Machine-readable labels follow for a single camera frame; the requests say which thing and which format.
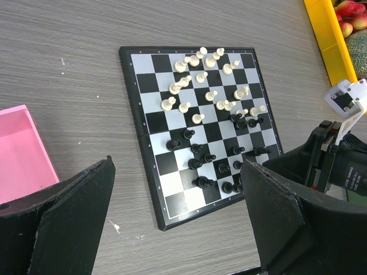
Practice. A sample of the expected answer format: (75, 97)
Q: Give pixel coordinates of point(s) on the red strawberries pile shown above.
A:
(351, 16)

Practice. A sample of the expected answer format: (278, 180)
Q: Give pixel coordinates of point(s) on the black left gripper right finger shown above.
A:
(302, 231)

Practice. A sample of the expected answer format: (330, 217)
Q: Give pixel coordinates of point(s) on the white rook piece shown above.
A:
(167, 104)

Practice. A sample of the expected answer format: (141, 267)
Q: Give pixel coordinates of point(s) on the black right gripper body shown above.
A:
(321, 162)

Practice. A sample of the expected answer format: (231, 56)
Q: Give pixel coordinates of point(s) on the yellow fruit tray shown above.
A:
(330, 40)

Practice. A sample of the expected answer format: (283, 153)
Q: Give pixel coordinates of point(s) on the pink open box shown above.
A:
(25, 164)

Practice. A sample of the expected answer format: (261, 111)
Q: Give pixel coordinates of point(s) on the white pawn piece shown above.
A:
(184, 107)
(197, 118)

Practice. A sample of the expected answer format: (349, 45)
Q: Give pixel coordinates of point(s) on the black and white chessboard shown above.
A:
(228, 133)

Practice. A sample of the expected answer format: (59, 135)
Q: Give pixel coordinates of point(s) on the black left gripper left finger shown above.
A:
(57, 230)

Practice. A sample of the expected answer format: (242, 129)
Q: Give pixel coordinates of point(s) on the black pawn piece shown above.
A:
(223, 167)
(188, 133)

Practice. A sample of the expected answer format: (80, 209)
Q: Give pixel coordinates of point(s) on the black king piece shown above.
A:
(203, 182)

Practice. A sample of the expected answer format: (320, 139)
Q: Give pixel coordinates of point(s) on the green melon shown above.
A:
(356, 45)

